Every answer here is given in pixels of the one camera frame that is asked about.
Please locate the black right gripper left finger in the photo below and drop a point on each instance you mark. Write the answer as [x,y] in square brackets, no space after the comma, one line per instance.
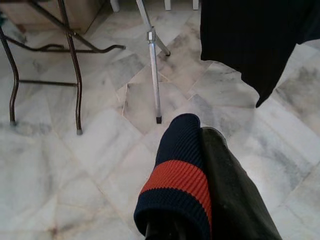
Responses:
[162,232]

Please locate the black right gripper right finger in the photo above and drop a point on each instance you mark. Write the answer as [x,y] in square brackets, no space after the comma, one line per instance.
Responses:
[232,200]

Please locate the navy shirt red stripe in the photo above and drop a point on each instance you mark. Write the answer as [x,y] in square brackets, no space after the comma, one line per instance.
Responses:
[180,175]

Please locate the silver metal clothes rack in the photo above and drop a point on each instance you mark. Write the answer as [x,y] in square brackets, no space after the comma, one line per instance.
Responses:
[154,62]

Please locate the black polo shirt red trim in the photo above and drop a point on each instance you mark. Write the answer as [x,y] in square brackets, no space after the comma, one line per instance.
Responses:
[250,37]

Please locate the marble-top folding table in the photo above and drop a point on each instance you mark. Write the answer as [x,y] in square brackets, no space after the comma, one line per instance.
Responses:
[73,55]

